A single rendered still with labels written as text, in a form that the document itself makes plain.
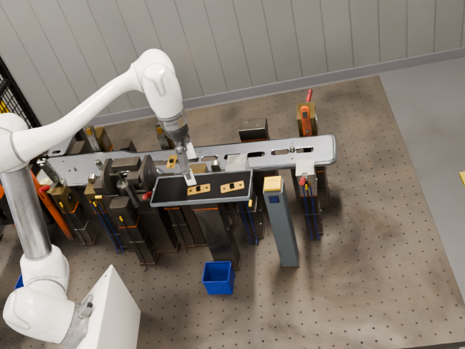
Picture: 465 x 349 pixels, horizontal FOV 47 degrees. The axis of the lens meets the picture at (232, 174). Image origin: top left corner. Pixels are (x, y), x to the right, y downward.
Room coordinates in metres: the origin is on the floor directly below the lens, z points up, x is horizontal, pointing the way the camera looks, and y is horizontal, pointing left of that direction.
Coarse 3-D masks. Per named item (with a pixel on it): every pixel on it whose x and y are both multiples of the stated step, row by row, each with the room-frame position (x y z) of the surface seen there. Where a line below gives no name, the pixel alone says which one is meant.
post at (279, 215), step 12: (264, 192) 1.33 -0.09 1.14; (276, 192) 1.31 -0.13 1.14; (276, 204) 1.31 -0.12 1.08; (288, 204) 1.35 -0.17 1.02; (276, 216) 1.31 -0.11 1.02; (288, 216) 1.31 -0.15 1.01; (276, 228) 1.32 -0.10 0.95; (288, 228) 1.30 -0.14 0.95; (276, 240) 1.32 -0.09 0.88; (288, 240) 1.31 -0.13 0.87; (288, 252) 1.31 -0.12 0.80; (288, 264) 1.31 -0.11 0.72
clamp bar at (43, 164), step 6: (42, 156) 1.83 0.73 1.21; (48, 156) 1.83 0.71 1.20; (42, 162) 1.79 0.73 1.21; (48, 162) 1.81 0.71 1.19; (42, 168) 1.80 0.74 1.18; (48, 168) 1.79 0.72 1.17; (48, 174) 1.80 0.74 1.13; (54, 174) 1.80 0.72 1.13; (54, 180) 1.81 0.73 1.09; (60, 180) 1.81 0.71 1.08
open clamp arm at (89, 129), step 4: (88, 124) 2.11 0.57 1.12; (84, 128) 2.10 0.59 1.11; (88, 128) 2.09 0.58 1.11; (92, 128) 2.09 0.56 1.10; (88, 132) 2.08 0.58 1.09; (92, 132) 2.08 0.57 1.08; (88, 136) 2.09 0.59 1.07; (92, 136) 2.08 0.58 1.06; (96, 136) 2.09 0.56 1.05; (92, 140) 2.08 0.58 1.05; (96, 140) 2.08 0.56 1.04; (92, 144) 2.08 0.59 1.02; (96, 144) 2.07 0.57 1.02; (92, 148) 2.08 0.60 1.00; (96, 148) 2.07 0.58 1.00; (100, 148) 2.08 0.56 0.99
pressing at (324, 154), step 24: (240, 144) 1.79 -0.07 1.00; (264, 144) 1.74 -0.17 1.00; (288, 144) 1.70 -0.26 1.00; (312, 144) 1.65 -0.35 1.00; (336, 144) 1.62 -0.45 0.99; (72, 168) 1.98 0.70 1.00; (96, 168) 1.92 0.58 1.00; (168, 168) 1.77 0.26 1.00; (264, 168) 1.60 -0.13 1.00; (288, 168) 1.57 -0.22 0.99
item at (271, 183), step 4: (280, 176) 1.36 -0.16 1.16; (264, 180) 1.36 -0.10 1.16; (268, 180) 1.36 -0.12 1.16; (272, 180) 1.35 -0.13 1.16; (276, 180) 1.35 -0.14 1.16; (280, 180) 1.34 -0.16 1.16; (264, 184) 1.34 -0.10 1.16; (268, 184) 1.34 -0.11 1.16; (272, 184) 1.33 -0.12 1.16; (276, 184) 1.33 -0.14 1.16; (280, 184) 1.32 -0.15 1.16; (264, 188) 1.32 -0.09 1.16; (268, 188) 1.32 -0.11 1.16; (272, 188) 1.31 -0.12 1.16; (276, 188) 1.31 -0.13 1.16; (280, 188) 1.31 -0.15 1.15
